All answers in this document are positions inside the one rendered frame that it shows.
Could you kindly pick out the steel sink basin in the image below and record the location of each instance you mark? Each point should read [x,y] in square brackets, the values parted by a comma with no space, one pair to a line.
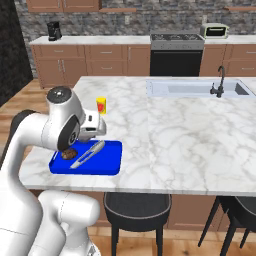
[193,88]

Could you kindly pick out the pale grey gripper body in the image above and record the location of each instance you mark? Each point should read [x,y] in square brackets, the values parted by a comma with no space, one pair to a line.
[94,132]

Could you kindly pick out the long brown base cupboards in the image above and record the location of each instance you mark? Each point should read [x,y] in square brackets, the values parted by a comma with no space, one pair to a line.
[90,61]

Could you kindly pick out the brown wall cupboards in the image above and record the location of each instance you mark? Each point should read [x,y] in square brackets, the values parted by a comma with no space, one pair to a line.
[63,5]

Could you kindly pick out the brown wall shelf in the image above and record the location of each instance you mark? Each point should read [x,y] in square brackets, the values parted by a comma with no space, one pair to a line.
[240,8]
[118,10]

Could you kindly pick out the black round stool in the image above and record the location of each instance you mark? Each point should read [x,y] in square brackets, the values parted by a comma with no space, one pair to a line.
[137,211]

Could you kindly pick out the black stool with splayed legs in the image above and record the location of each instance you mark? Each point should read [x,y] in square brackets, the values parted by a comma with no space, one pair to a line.
[241,208]

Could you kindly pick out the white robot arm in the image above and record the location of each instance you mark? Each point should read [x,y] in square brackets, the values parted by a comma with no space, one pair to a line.
[26,156]

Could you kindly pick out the cream toaster oven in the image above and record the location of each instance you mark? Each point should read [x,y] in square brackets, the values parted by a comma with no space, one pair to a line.
[214,31]

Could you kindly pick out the black coffee maker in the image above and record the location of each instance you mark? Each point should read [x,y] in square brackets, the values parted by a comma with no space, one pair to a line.
[54,31]

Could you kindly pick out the blue tray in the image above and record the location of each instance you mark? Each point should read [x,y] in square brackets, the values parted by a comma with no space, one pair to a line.
[103,161]

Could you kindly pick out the short brown base cupboards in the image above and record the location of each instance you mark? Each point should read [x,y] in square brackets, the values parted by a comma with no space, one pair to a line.
[233,60]

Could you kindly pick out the steel and black stove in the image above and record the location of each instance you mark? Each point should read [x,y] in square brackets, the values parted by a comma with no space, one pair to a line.
[176,56]

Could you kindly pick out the black tap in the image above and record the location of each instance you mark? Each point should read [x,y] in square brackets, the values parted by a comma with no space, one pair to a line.
[220,85]

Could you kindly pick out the silver fish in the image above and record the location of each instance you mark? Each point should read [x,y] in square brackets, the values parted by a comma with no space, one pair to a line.
[87,154]

